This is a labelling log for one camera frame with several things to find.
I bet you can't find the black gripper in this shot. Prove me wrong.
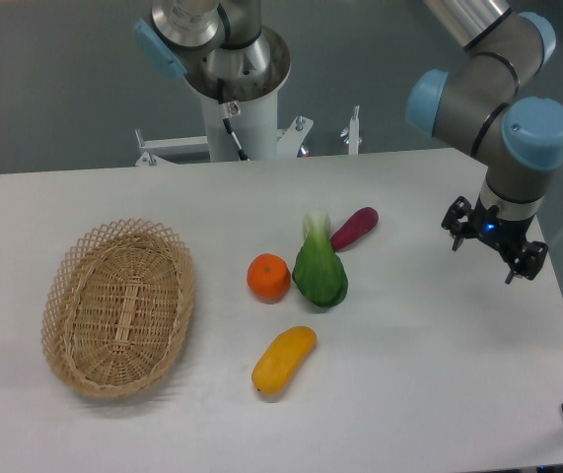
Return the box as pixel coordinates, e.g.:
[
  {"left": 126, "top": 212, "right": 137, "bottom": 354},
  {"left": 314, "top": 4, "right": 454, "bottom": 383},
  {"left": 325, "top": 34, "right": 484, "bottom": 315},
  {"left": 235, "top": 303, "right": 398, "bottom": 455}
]
[{"left": 441, "top": 196, "right": 548, "bottom": 285}]

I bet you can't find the orange tangerine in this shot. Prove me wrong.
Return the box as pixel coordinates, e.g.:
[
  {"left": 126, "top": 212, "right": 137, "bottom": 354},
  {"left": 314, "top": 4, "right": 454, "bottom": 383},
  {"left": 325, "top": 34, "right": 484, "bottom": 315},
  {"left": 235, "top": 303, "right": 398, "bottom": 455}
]
[{"left": 246, "top": 253, "right": 291, "bottom": 303}]

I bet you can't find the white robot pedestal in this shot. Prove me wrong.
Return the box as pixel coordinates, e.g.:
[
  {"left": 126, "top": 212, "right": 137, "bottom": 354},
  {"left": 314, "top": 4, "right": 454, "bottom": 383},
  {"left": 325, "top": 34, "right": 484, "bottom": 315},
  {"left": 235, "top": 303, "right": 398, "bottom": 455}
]
[{"left": 134, "top": 24, "right": 364, "bottom": 168}]

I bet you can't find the woven wicker basket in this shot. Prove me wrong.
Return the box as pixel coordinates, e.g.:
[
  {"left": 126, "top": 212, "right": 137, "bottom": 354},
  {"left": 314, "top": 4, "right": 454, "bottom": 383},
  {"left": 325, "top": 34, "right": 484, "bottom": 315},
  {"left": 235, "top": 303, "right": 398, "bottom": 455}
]
[{"left": 40, "top": 220, "right": 195, "bottom": 399}]

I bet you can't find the yellow mango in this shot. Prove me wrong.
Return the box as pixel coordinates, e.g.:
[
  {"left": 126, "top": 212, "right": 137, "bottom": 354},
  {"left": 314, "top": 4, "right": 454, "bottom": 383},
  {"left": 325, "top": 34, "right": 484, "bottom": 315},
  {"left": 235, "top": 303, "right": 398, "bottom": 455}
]
[{"left": 251, "top": 326, "right": 317, "bottom": 396}]

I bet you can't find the green bok choy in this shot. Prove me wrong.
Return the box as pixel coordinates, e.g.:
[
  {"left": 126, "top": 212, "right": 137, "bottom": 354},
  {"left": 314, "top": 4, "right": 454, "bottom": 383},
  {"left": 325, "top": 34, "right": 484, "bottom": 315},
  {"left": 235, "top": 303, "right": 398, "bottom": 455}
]
[{"left": 292, "top": 210, "right": 348, "bottom": 308}]

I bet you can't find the black cable on pedestal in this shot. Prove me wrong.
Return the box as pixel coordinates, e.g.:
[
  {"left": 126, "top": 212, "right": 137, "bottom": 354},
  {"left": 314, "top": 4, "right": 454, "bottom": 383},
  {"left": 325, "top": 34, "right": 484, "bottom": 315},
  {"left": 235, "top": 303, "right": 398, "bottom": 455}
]
[{"left": 215, "top": 77, "right": 251, "bottom": 162}]

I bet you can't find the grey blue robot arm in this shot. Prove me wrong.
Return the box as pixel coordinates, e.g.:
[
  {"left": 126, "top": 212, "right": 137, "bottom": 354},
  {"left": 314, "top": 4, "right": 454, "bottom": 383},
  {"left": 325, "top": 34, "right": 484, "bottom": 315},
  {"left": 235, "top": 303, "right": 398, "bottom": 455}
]
[{"left": 134, "top": 1, "right": 563, "bottom": 280}]

